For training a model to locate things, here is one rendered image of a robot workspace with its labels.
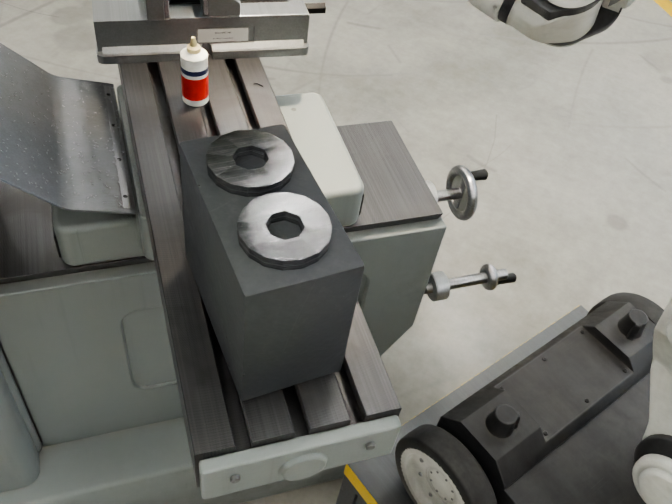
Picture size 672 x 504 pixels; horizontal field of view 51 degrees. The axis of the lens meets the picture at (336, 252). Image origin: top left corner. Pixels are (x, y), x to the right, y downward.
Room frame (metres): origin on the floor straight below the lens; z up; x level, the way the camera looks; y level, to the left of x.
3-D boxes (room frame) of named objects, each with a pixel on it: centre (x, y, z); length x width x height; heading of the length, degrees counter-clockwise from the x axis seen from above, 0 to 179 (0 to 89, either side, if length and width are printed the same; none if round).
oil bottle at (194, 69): (0.88, 0.26, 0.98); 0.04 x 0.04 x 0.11
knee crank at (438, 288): (0.98, -0.29, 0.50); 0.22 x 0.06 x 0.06; 115
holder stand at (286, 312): (0.50, 0.08, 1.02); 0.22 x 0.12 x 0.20; 31
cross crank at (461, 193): (1.09, -0.21, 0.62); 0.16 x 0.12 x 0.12; 115
